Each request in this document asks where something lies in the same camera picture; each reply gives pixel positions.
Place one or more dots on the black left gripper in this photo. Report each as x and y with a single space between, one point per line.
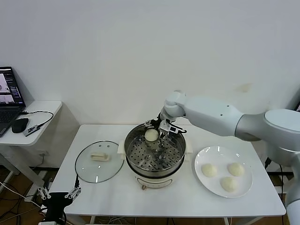
55 204

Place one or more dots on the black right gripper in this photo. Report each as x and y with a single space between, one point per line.
159 120

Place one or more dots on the white steamed baozi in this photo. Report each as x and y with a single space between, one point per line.
151 135
235 168
229 184
209 170

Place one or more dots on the round glass pot lid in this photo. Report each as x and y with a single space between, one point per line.
100 171

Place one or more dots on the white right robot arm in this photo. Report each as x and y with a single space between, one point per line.
211 117

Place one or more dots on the perforated steel steamer basket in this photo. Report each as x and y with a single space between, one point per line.
140 162

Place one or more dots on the white floor power strip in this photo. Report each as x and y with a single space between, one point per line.
31 199

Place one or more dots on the white electric cooker pot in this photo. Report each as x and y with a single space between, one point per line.
152 181

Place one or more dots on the grey usb hub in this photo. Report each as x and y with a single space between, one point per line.
31 130

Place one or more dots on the white round plate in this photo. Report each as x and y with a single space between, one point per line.
218 158

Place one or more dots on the black computer mouse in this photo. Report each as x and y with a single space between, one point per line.
20 125

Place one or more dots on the white side table with mouse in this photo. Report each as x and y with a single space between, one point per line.
44 109

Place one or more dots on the black laptop with bright screen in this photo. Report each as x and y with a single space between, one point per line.
9 89

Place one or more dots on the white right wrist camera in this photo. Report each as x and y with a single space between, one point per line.
173 128

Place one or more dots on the white wall socket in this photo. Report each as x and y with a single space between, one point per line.
42 154

